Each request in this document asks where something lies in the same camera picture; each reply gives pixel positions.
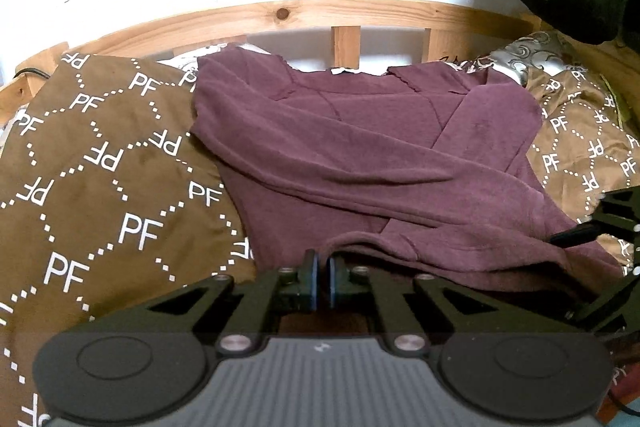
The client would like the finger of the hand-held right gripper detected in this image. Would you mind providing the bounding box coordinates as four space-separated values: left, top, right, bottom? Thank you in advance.
569 266 640 336
549 188 640 249

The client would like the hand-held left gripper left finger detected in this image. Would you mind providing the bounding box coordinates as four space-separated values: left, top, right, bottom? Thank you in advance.
99 249 321 354

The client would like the grey swirl-patterned pillow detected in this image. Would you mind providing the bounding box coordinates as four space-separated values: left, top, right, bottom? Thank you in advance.
487 31 592 88

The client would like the brown patterned blanket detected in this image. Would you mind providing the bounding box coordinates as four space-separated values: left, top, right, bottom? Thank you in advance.
0 49 640 427

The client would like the white floral bed sheet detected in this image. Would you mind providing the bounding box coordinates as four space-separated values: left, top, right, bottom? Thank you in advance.
157 41 273 75

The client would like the black cable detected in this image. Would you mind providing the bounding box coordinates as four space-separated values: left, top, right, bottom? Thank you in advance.
14 66 57 80

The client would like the wooden bed frame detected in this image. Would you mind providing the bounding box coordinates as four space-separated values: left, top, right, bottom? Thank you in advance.
0 0 640 130

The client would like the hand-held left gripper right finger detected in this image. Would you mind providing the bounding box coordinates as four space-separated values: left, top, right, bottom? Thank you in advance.
327 252 552 354

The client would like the maroon long-sleeve shirt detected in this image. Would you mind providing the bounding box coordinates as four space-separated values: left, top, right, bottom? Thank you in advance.
190 44 626 297

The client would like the yellow-green strap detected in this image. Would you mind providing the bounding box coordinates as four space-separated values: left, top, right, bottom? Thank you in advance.
599 74 632 128

